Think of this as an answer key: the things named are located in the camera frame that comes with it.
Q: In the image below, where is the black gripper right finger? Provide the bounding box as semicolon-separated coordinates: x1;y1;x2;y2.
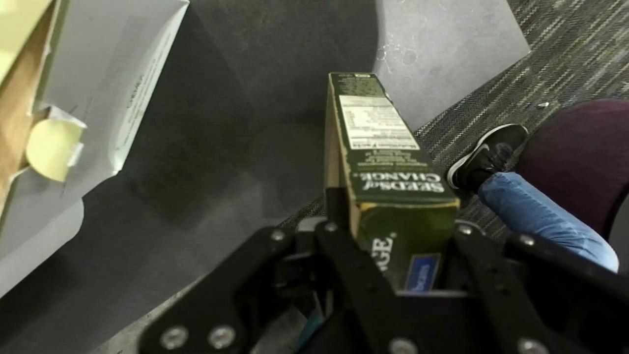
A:
444;222;629;354

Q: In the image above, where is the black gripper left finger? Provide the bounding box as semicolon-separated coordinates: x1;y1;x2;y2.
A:
139;187;406;354

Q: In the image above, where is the green cereal box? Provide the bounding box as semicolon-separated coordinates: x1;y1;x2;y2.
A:
324;70;459;293

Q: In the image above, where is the seated person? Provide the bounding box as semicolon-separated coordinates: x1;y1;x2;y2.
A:
446;124;620;273

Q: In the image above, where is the maroon round chair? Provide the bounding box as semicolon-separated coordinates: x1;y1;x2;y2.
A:
516;100;629;240

